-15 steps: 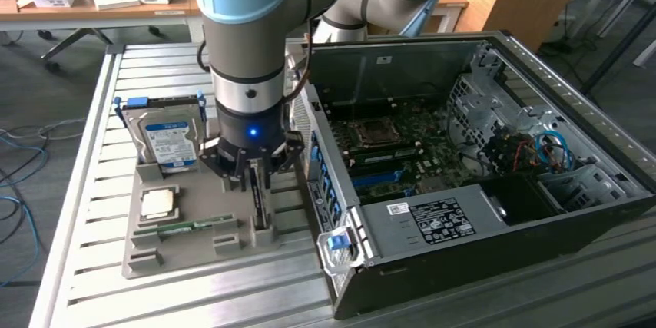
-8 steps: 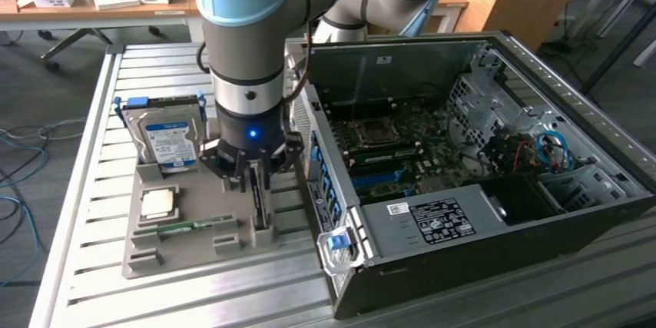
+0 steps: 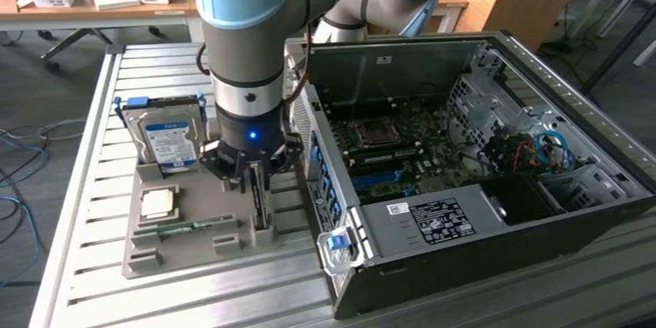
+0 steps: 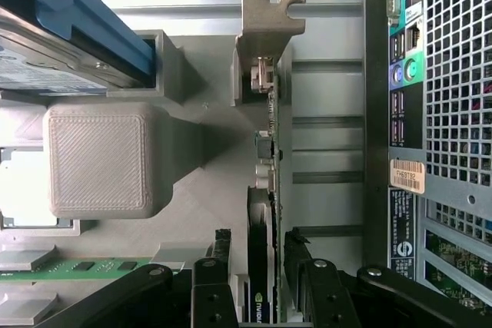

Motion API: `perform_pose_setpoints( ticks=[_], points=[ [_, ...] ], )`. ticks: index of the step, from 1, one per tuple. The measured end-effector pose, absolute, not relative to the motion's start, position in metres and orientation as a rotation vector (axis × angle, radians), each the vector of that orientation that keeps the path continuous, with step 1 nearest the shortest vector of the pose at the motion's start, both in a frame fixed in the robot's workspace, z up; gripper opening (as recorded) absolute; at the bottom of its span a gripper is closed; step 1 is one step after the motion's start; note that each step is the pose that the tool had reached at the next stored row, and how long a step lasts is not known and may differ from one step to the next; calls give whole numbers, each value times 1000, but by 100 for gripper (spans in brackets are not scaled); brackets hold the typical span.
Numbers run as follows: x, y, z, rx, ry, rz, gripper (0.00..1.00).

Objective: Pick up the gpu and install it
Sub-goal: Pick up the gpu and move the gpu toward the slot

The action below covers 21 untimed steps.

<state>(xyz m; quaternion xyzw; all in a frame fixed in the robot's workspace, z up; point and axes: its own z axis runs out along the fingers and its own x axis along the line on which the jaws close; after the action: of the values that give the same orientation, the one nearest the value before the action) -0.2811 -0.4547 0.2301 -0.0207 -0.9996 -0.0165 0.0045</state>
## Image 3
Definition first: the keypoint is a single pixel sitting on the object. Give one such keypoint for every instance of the green RAM stick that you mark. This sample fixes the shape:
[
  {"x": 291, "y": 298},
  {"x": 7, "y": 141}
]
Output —
[{"x": 179, "y": 226}]

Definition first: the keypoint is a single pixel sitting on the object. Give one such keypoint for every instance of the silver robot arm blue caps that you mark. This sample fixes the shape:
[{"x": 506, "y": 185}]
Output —
[{"x": 246, "y": 36}]

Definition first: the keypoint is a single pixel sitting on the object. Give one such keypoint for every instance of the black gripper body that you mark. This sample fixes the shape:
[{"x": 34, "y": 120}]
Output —
[{"x": 251, "y": 132}]

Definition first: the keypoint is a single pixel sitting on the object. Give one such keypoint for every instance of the black power connector bundle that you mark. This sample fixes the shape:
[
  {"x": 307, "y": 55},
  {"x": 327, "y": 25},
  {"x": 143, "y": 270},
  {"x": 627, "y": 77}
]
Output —
[{"x": 504, "y": 155}]

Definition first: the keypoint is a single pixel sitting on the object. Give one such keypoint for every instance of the installed RAM stick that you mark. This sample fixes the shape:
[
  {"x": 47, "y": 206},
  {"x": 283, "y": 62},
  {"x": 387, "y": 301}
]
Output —
[{"x": 384, "y": 156}]

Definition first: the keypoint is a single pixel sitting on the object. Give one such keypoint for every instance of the CPU socket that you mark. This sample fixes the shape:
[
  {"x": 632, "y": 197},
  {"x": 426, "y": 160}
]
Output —
[{"x": 374, "y": 132}]

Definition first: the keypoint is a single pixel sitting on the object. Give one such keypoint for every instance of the black RAM slot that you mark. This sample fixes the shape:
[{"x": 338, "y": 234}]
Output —
[{"x": 382, "y": 145}]

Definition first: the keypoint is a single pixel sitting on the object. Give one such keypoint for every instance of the blue card slot tab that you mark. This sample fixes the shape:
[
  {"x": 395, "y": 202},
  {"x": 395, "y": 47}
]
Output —
[
  {"x": 335, "y": 213},
  {"x": 328, "y": 193},
  {"x": 316, "y": 157},
  {"x": 324, "y": 173}
]

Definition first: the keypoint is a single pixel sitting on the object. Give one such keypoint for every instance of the silver CPU chip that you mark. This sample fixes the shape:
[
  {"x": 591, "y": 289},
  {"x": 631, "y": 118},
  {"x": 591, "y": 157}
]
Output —
[{"x": 156, "y": 203}]

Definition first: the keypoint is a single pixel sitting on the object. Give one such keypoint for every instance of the white table leg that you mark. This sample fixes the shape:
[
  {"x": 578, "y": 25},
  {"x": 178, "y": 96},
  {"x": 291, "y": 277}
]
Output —
[{"x": 644, "y": 55}]

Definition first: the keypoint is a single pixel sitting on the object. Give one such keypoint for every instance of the green motherboard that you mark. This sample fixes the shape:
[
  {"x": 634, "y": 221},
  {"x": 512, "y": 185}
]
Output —
[{"x": 440, "y": 159}]

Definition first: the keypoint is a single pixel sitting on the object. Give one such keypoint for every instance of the low profile graphics card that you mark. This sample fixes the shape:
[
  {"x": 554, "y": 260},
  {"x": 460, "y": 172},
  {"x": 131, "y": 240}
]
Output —
[{"x": 259, "y": 209}]

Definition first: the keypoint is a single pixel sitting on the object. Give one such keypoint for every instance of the hard disk blue bracket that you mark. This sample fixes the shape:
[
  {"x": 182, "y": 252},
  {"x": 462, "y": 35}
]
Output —
[{"x": 170, "y": 140}]

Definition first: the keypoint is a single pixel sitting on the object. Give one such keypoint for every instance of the open black PC case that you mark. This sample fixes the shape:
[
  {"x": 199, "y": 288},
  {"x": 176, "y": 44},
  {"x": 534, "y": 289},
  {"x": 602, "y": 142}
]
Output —
[{"x": 462, "y": 266}]

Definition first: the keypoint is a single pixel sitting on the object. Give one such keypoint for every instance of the grey power supply unit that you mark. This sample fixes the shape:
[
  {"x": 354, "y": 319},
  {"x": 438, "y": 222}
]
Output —
[{"x": 390, "y": 236}]

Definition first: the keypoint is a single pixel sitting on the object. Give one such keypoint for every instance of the grey plastic parts rack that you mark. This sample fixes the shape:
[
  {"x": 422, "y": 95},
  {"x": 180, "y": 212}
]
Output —
[{"x": 195, "y": 209}]

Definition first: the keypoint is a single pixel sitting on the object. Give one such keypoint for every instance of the long blue expansion slot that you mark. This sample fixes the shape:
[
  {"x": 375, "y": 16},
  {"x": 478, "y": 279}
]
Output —
[{"x": 376, "y": 179}]

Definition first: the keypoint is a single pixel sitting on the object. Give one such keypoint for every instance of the short blue expansion slot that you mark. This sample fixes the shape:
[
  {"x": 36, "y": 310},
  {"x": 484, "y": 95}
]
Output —
[{"x": 408, "y": 191}]

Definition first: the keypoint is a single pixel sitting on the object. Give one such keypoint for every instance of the blue case release latch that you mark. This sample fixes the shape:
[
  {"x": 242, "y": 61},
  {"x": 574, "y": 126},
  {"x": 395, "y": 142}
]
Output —
[{"x": 338, "y": 241}]

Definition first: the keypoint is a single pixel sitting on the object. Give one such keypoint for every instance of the black intrusion switch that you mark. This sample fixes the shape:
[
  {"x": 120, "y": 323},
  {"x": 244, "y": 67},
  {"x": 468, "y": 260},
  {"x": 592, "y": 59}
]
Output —
[{"x": 318, "y": 106}]

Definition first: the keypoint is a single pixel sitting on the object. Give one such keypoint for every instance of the black partition frame post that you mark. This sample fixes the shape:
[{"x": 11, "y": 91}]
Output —
[{"x": 618, "y": 50}]

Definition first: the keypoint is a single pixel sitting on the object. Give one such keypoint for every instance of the silver disk bay bracket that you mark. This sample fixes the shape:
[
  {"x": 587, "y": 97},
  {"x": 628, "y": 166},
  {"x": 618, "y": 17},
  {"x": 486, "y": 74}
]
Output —
[{"x": 590, "y": 186}]

